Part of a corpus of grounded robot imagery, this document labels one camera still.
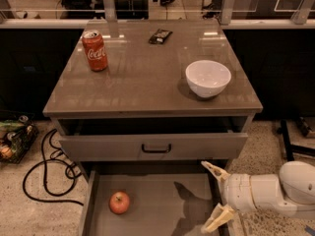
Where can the black wire basket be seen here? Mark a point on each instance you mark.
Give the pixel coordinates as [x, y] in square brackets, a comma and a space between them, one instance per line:
[16, 138]

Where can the black drawer handle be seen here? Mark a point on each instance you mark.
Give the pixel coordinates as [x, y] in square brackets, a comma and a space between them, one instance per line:
[158, 150]

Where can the black stand leg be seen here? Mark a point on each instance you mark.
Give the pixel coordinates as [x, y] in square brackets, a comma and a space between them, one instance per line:
[290, 149]

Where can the glass barrier rail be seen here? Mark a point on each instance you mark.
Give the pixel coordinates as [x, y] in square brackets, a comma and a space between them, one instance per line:
[232, 15]

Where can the grey drawer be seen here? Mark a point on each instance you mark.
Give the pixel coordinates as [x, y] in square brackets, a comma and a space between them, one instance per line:
[160, 205]
[121, 139]

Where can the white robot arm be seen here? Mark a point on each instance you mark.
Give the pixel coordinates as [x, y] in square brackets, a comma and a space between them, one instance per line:
[291, 192]

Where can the grey middle drawer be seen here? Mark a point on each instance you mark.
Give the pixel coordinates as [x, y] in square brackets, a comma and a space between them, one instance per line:
[160, 205]

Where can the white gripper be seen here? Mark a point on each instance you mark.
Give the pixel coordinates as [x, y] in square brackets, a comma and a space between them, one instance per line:
[236, 193]

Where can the black snack packet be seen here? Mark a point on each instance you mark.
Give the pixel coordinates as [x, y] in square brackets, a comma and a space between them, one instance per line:
[160, 36]

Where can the grey drawer cabinet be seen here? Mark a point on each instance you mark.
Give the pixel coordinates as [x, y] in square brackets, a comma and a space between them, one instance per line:
[145, 80]

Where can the red apple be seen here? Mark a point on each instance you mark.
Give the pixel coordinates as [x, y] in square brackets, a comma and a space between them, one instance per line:
[119, 202]

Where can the white ceramic bowl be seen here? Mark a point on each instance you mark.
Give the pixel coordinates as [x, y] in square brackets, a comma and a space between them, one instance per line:
[207, 78]

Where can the grey top drawer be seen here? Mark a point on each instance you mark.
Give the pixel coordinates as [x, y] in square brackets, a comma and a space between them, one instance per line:
[121, 139]

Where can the red Coca-Cola can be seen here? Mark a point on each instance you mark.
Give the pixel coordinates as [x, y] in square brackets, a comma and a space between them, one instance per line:
[95, 50]

